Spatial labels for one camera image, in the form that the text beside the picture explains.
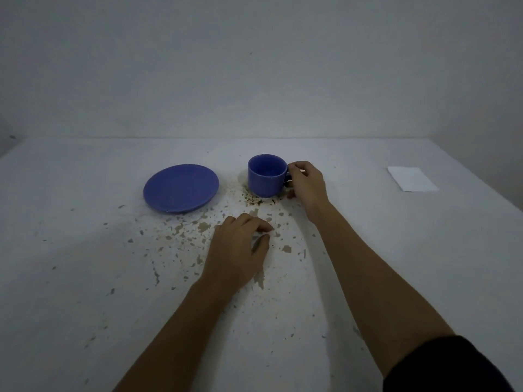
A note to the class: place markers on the blue ceramic saucer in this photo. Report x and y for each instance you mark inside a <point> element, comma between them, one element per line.
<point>181,188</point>

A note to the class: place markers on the black sleeve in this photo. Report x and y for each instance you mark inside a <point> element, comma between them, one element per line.
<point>445,367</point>

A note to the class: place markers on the white paper napkin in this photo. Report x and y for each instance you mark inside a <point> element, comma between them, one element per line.
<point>412,179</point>

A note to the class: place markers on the person's right hand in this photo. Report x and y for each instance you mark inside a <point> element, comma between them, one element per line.
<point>308,185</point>

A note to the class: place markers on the blue ceramic cup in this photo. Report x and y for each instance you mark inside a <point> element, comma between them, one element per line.
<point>267,175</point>

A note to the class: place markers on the person's left forearm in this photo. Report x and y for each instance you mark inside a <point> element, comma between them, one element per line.
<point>171,342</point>

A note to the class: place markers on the person's right fingers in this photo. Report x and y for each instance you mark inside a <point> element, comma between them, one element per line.
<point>295,175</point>

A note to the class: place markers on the person's left hand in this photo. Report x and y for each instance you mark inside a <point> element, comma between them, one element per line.
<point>233,253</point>

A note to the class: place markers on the person's right forearm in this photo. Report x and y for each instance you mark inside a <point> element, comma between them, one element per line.
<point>367,281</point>

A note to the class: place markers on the person's left thumb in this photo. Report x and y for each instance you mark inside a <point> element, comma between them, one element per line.
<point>261,244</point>

